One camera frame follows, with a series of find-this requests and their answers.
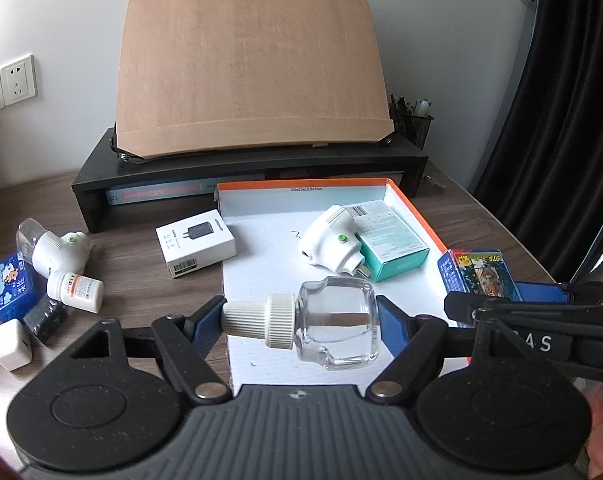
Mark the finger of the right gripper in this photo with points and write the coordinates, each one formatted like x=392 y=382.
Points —
x=468 y=308
x=538 y=292

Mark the black curtain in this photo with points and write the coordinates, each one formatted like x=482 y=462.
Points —
x=544 y=178

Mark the book under riser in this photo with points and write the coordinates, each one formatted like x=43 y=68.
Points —
x=123 y=195

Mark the clear glass refill bottle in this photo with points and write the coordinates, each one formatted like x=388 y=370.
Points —
x=333 y=322

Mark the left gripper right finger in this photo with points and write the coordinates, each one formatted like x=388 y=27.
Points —
x=478 y=400

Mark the white charger retail box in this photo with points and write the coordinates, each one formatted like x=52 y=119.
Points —
x=193 y=243

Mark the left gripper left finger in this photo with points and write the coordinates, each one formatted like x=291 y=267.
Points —
x=117 y=395

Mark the wooden book stand board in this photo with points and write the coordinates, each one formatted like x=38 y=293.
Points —
x=202 y=75

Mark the black monitor riser shelf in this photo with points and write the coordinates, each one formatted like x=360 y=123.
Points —
x=107 y=167

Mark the black mesh pen holder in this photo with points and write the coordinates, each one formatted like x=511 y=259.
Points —
x=407 y=124

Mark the white plug-in diffuser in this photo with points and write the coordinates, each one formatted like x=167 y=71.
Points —
x=330 y=241

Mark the person right hand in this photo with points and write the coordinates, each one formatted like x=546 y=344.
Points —
x=594 y=445

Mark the playing cards pack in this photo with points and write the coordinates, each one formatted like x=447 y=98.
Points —
x=479 y=272

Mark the white usb charger cube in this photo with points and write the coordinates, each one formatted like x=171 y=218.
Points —
x=15 y=345

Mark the teal white carton box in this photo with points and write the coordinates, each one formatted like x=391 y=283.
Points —
x=389 y=245

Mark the white pill bottle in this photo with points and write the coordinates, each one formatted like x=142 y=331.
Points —
x=76 y=291

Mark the blue tin box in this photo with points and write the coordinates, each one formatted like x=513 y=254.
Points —
x=21 y=287

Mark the white diffuser with bottle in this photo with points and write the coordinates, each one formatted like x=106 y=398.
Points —
x=46 y=252

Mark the small black shiny block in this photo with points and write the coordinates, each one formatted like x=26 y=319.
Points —
x=44 y=318

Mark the white wall socket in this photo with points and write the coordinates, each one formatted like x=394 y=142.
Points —
x=18 y=80

